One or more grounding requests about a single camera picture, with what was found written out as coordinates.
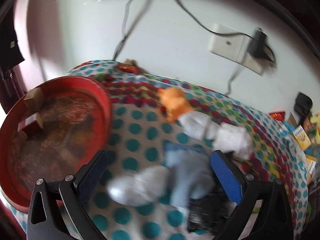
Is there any red snack packet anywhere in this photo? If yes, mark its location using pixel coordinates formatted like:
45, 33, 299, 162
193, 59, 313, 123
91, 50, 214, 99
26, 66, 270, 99
269, 111, 285, 121

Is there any white wall socket plate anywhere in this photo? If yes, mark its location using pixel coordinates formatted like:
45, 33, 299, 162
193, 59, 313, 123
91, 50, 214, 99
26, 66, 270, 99
208, 34, 264, 75

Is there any yellow knitted duck toy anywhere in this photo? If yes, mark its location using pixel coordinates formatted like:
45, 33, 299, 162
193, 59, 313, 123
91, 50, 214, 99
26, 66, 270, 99
310, 113, 320, 128

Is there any black television cable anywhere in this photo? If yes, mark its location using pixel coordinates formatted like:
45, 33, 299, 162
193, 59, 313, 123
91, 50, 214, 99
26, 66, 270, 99
112, 0, 156, 62

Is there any red cigarette box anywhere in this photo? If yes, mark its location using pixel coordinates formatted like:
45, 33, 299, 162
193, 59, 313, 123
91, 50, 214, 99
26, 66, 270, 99
17, 113, 43, 138

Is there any blue grey sock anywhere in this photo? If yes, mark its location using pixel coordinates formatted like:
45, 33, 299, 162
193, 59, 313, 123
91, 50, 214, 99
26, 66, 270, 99
164, 143, 216, 208

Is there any red candy wrapper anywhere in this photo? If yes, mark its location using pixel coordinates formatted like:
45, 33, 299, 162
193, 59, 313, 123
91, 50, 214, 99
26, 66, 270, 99
118, 64, 140, 75

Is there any brown cardboard box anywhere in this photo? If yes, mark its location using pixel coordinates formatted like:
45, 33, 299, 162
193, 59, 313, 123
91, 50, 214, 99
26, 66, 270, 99
23, 87, 44, 112

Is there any yellow medicine box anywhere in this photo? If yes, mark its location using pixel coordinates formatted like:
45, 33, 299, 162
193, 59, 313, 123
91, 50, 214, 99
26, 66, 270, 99
292, 125, 311, 151
305, 154, 319, 184

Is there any black power adapter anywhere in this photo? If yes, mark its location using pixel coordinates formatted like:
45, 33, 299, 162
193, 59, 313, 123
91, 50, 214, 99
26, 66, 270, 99
247, 28, 267, 59

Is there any polka dot bed sheet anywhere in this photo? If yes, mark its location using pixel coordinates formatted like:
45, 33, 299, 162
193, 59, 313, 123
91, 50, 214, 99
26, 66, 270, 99
12, 61, 308, 239

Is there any black plastic bag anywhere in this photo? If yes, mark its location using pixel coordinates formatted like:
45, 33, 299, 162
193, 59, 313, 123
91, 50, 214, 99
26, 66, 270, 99
187, 185, 229, 236

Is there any grey white sock pair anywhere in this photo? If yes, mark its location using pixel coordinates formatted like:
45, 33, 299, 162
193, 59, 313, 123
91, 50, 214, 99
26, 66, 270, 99
178, 111, 253, 160

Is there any round red tray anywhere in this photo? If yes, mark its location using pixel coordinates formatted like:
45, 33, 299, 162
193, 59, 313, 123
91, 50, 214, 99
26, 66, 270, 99
1, 76, 112, 213

